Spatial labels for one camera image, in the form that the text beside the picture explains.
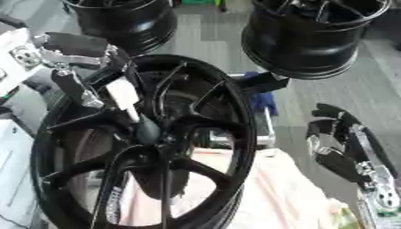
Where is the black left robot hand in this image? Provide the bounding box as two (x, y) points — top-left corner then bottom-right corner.
(32, 31), (144, 109)

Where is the blue fabric piece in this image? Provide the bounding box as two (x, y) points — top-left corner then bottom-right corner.
(244, 71), (281, 117)

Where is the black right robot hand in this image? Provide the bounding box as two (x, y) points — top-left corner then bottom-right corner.
(303, 102), (400, 191)

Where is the black block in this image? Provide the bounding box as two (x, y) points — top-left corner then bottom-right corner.
(233, 71), (292, 94)

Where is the large black spoked wheel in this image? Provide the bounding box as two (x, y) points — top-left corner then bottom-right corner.
(28, 54), (259, 229)

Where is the black wheel rim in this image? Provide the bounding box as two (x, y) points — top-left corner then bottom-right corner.
(239, 0), (394, 81)
(61, 0), (181, 56)

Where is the white pin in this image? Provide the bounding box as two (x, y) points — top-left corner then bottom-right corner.
(105, 76), (143, 123)

